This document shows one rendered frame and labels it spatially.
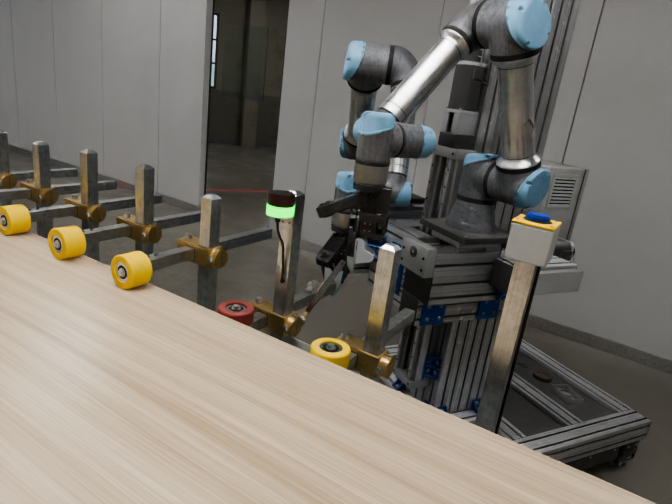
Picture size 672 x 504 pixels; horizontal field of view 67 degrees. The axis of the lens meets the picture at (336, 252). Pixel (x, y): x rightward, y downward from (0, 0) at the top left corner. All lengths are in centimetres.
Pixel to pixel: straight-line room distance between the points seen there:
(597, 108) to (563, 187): 161
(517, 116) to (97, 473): 117
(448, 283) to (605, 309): 222
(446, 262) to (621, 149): 218
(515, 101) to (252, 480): 106
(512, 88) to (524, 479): 91
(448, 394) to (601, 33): 239
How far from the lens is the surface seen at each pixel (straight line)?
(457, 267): 155
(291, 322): 119
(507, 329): 97
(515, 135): 141
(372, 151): 108
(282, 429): 80
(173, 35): 563
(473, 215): 155
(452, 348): 198
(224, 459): 75
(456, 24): 140
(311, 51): 443
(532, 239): 90
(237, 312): 112
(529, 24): 132
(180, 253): 131
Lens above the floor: 139
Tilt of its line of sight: 18 degrees down
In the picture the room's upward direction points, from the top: 8 degrees clockwise
